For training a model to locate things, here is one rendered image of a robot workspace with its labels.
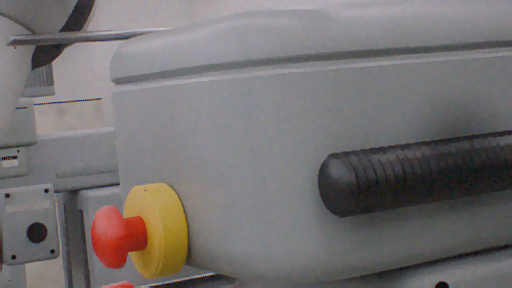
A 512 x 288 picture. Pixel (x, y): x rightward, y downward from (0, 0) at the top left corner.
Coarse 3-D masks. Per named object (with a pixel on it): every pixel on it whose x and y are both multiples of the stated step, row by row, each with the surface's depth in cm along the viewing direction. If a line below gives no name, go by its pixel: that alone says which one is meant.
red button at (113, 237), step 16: (112, 208) 61; (96, 224) 61; (112, 224) 60; (128, 224) 61; (144, 224) 62; (96, 240) 61; (112, 240) 60; (128, 240) 61; (144, 240) 61; (112, 256) 60
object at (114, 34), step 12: (12, 36) 68; (24, 36) 68; (36, 36) 69; (48, 36) 69; (60, 36) 70; (72, 36) 70; (84, 36) 71; (96, 36) 71; (108, 36) 71; (120, 36) 72; (132, 36) 72
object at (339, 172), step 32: (352, 160) 51; (384, 160) 52; (416, 160) 52; (448, 160) 54; (480, 160) 54; (320, 192) 53; (352, 192) 50; (384, 192) 51; (416, 192) 53; (448, 192) 54; (480, 192) 56
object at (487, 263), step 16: (464, 256) 61; (480, 256) 62; (496, 256) 62; (384, 272) 60; (400, 272) 59; (416, 272) 59; (432, 272) 59; (448, 272) 60; (464, 272) 60; (480, 272) 61; (496, 272) 61
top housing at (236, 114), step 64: (448, 0) 60; (128, 64) 67; (192, 64) 58; (256, 64) 55; (320, 64) 54; (384, 64) 56; (448, 64) 58; (128, 128) 68; (192, 128) 59; (256, 128) 55; (320, 128) 54; (384, 128) 56; (448, 128) 58; (128, 192) 69; (192, 192) 60; (256, 192) 55; (192, 256) 61; (256, 256) 55; (320, 256) 54; (384, 256) 56; (448, 256) 60
